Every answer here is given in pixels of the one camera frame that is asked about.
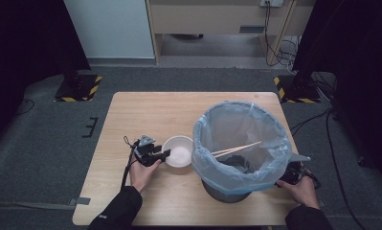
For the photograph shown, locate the white power socket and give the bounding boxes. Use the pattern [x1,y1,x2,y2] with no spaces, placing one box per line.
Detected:
[259,0,284,9]

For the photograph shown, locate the white disposable bowl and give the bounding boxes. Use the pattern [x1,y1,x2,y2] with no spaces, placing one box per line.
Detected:
[162,135,194,169]

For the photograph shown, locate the black cables under desk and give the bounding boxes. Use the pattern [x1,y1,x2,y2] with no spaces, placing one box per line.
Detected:
[262,1,300,68]

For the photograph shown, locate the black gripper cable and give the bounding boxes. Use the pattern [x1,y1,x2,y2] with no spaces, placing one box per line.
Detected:
[120,135,141,190]
[303,162,323,190]

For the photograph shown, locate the trash bin with blue bag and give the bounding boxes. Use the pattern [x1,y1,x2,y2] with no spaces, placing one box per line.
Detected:
[191,100,294,196]

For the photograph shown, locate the person's left hand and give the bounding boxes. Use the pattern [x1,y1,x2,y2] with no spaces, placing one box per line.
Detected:
[128,155,163,195]

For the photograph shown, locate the black curtain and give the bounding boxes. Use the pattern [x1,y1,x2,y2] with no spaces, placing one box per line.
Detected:
[0,0,93,151]
[291,0,382,193]

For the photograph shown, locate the black yellow-striped stand base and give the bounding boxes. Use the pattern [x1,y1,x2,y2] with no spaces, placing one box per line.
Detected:
[273,75,323,104]
[54,74,103,104]

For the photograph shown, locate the person's right hand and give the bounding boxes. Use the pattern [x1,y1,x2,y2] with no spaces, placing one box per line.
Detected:
[276,173,321,211]

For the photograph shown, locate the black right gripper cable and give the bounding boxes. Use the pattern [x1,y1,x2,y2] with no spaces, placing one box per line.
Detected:
[303,162,323,190]

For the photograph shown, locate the black floor cable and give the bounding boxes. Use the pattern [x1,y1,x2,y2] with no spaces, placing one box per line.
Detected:
[326,109,369,230]
[15,98,36,117]
[289,108,334,132]

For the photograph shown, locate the grey trash bin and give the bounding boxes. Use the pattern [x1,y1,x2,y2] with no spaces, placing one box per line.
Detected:
[201,153,254,204]

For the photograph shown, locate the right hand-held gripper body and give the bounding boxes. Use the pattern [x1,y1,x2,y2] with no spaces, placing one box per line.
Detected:
[282,152,312,186]

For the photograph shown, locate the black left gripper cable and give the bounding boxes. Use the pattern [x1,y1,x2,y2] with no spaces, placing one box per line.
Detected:
[120,135,141,190]

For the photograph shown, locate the light wooden desk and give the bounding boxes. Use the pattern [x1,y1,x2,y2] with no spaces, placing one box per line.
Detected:
[146,0,317,65]

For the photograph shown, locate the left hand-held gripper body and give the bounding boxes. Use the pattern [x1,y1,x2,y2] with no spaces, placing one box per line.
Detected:
[132,134,163,168]

